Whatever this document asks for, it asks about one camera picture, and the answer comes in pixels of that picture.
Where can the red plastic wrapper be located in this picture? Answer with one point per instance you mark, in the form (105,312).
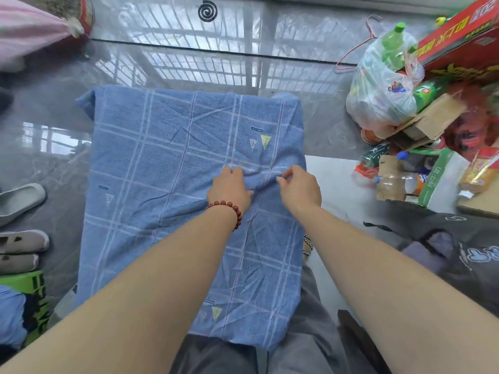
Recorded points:
(364,172)

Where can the dark wooden side chair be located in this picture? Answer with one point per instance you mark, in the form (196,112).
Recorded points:
(362,342)

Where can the blue lined cloth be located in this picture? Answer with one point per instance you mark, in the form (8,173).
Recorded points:
(156,171)

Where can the person's left hand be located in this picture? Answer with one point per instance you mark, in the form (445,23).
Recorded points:
(230,188)

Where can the person's right hand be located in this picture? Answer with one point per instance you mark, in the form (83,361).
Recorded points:
(302,190)

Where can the clear plastic bottle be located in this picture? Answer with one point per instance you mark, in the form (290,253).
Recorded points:
(409,184)

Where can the pile of mixed clothes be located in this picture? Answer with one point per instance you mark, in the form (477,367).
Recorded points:
(11,315)

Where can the red round basin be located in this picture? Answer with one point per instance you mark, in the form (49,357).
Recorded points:
(85,11)

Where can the red plastic bag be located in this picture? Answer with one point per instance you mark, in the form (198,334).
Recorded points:
(471,128)

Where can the pink folded umbrella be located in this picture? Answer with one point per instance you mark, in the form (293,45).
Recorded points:
(27,31)

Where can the yellow snack packet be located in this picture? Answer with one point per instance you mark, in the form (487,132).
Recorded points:
(479,173)

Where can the red printed carton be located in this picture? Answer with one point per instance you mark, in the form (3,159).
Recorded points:
(460,42)

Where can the green white carton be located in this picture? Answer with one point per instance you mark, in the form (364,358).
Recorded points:
(440,183)

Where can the green plastic bottle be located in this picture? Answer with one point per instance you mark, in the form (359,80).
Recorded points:
(440,21)
(393,46)

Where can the black white woven sandal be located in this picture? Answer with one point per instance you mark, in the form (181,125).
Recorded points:
(307,245)

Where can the black mosquito coil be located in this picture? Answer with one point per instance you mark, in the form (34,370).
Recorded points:
(207,10)

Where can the blue capped plastic bottle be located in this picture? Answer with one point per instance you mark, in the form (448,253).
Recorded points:
(413,161)

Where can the black quilted bear print jacket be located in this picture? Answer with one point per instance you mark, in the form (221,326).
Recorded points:
(448,237)

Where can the green printed bag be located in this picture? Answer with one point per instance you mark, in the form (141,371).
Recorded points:
(27,284)

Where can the grey rubber slipper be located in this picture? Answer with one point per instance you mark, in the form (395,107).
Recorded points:
(19,200)

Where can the green drink can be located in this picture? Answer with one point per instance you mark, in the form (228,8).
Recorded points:
(429,93)

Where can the person's grey trousers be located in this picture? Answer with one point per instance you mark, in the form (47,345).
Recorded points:
(308,327)

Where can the dark drink can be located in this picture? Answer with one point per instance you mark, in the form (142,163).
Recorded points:
(374,155)

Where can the brown printed cardboard box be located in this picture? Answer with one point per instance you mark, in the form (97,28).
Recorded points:
(483,206)

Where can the white cloth bundle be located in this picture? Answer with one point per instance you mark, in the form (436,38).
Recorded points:
(11,65)

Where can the person's left forearm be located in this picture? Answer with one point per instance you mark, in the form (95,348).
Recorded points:
(117,307)

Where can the person's right forearm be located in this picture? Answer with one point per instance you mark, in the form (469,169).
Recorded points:
(390,292)

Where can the white plastic bag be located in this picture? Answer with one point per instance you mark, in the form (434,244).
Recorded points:
(378,97)

